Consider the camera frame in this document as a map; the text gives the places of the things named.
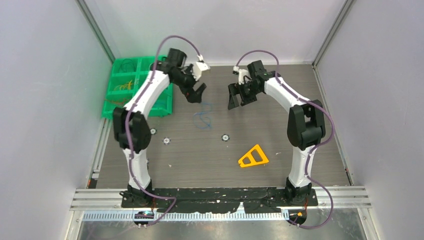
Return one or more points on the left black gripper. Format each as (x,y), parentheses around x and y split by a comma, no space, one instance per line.
(193,97)

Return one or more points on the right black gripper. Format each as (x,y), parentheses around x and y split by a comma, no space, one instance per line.
(245,100)

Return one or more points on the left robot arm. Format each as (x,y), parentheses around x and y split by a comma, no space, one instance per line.
(130,122)

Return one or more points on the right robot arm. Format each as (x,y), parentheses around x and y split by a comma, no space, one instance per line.
(305,126)

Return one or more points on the yellow triangular plastic piece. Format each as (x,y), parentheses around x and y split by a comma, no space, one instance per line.
(254,157)

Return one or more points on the poker chip middle left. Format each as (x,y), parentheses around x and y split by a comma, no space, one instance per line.
(166,141)

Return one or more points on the green compartment bin tray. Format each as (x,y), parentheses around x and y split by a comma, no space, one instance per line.
(126,77)

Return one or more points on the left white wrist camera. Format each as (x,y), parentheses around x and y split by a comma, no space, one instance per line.
(198,68)

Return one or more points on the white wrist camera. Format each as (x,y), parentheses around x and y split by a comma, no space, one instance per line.
(198,68)
(243,74)

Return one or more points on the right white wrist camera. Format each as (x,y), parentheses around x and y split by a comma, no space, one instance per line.
(243,74)

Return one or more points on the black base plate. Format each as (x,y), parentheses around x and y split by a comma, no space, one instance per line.
(218,198)

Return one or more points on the aluminium front rail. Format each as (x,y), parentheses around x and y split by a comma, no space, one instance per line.
(105,205)

